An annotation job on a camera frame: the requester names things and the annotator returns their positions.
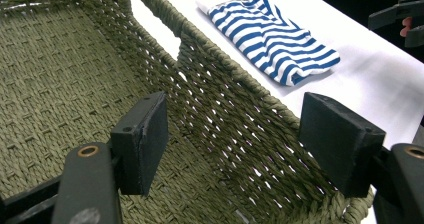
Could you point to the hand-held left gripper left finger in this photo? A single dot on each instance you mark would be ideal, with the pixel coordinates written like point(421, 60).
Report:
point(141, 150)

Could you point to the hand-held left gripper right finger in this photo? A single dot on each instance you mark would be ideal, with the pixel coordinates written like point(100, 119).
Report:
point(340, 144)

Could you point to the green woven basket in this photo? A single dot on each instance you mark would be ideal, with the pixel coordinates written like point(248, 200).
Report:
point(66, 84)

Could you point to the blue white striped shirt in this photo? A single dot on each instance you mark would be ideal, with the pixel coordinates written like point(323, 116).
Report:
point(270, 39)

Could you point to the white table cover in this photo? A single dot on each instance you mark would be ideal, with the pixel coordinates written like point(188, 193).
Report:
point(366, 70)

